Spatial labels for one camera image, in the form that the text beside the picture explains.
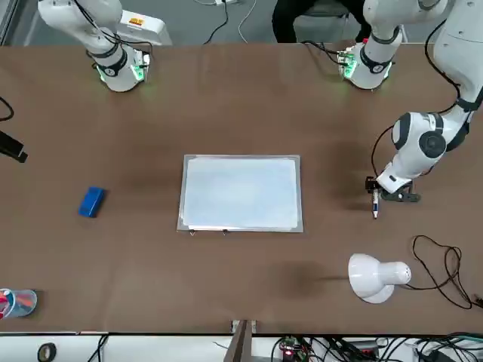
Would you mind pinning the white desk lamp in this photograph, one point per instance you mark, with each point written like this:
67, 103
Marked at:
373, 275

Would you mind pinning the black tape roll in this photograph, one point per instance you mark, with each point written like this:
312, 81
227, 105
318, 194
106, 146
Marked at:
40, 352

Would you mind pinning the blue whiteboard eraser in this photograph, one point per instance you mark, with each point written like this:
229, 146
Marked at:
91, 201

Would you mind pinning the clear pen cup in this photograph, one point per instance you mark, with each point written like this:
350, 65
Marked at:
19, 303

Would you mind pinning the aluminium frame post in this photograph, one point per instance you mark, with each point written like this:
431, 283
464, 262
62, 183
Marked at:
241, 339

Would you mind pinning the white cabinet with orange label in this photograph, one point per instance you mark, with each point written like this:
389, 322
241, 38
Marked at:
147, 26

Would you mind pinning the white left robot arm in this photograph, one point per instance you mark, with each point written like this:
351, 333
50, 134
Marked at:
405, 166

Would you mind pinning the grey office chair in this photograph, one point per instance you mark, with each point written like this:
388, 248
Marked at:
324, 12

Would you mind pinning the white floor power strip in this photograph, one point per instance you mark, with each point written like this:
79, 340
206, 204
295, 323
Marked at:
226, 2

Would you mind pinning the dark left wrist bracket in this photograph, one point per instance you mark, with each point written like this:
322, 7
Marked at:
407, 197

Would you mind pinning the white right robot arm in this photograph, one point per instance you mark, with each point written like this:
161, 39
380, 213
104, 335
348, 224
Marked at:
75, 37

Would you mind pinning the silver framed whiteboard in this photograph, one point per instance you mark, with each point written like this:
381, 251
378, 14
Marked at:
241, 192

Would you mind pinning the green circuit board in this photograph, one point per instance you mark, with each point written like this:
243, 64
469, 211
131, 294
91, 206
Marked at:
288, 347

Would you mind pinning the blue white whiteboard marker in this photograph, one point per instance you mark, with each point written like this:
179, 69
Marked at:
375, 205

